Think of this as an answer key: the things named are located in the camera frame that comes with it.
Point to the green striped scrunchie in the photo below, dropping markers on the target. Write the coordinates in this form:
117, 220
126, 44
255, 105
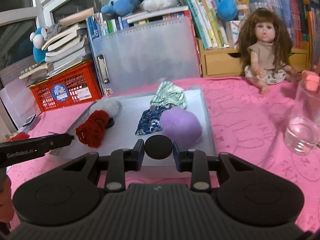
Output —
169, 95

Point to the white shallow cardboard box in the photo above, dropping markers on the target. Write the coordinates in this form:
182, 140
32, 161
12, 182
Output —
137, 119

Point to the blue patterned scrunchie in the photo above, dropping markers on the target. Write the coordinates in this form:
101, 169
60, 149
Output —
150, 121

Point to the red booklet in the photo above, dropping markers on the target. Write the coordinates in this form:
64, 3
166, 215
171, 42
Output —
16, 136

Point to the person's left hand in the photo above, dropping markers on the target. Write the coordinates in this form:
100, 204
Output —
6, 209

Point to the wooden drawer organizer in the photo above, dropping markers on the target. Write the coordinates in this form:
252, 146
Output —
226, 62

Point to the brown-haired baby doll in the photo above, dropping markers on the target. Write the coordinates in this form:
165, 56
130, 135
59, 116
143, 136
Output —
265, 47

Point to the translucent clipboard folder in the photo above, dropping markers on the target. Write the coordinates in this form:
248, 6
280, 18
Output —
144, 55

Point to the red plastic crate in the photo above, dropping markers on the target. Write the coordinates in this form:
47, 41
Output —
76, 85

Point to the small dark card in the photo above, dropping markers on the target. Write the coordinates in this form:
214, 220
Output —
29, 120

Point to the clear glass mug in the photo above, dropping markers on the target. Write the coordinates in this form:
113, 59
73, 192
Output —
302, 130

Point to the stack of books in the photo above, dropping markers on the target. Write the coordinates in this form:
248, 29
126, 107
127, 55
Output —
67, 45

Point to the pink bunny blanket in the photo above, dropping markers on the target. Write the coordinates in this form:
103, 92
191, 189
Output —
244, 123

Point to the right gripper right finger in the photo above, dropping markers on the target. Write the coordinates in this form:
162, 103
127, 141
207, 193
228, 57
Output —
195, 162

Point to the blue white plush left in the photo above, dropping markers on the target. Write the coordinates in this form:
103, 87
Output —
38, 38

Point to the blue plush on books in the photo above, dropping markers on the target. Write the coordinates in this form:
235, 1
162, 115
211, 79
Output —
120, 7

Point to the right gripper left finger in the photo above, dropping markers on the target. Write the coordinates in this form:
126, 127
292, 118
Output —
122, 161

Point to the row of upright books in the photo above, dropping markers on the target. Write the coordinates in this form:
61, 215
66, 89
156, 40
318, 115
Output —
214, 17

